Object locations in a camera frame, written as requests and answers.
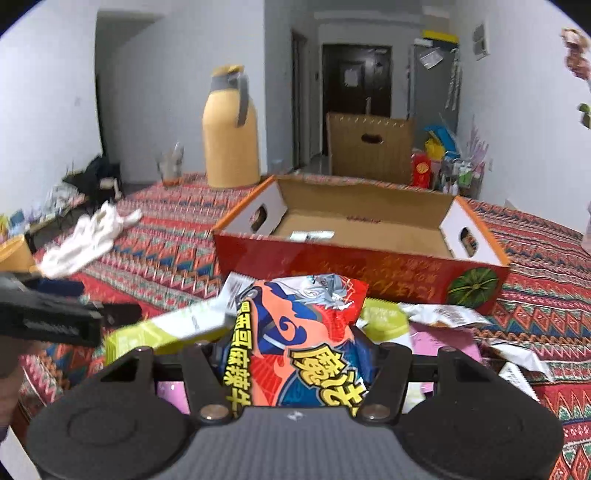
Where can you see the pink snack packet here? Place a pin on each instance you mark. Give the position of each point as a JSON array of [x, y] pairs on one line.
[[443, 355], [173, 397]]

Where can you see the yellow bag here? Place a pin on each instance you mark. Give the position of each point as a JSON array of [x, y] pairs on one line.
[[434, 148]]

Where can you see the yellow box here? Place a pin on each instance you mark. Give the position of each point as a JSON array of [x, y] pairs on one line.
[[441, 36]]

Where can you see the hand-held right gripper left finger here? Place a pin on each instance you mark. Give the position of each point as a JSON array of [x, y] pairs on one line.
[[203, 369]]

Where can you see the person's left hand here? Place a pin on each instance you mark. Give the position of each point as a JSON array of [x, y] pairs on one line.
[[9, 397]]

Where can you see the yellow thermos jug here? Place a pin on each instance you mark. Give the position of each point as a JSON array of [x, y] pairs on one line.
[[231, 138]]

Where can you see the pink flower vase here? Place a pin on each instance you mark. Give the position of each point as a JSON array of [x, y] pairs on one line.
[[587, 240]]

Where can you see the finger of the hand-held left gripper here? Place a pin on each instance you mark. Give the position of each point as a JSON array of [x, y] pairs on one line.
[[120, 316], [60, 287]]

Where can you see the glass cup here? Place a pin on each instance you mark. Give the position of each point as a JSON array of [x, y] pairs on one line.
[[170, 166]]

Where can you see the wall electrical panel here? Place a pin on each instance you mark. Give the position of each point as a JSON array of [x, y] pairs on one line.
[[480, 40]]

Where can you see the patterned red tablecloth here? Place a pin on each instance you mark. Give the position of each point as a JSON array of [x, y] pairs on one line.
[[161, 240]]

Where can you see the dark door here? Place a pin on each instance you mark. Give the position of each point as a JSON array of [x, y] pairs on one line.
[[355, 78]]

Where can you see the red cardboard box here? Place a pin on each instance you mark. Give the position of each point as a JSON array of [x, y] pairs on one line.
[[346, 272]]

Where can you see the brown cardboard box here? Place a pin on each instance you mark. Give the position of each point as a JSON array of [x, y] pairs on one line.
[[369, 157]]

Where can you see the large colourful foil snack packet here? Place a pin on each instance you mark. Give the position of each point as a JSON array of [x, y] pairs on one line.
[[300, 332]]

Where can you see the small silver snack packet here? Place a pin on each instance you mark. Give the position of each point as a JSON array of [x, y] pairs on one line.
[[311, 235]]

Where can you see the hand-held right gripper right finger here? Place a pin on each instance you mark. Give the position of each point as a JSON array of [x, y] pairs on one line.
[[388, 369]]

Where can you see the grey refrigerator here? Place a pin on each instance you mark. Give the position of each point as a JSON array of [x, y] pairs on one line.
[[434, 87]]

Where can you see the green white snack packet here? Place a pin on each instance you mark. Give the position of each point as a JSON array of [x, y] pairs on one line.
[[385, 321], [157, 332]]

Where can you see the red container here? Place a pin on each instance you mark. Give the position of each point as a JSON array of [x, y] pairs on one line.
[[421, 170]]

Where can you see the blue plastic item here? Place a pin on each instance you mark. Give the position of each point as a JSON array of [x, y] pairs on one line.
[[443, 136]]

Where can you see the brown white cookie packet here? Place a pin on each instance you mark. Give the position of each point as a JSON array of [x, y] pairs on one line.
[[443, 314]]

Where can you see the black bag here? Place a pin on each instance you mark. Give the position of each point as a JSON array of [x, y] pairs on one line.
[[101, 175]]

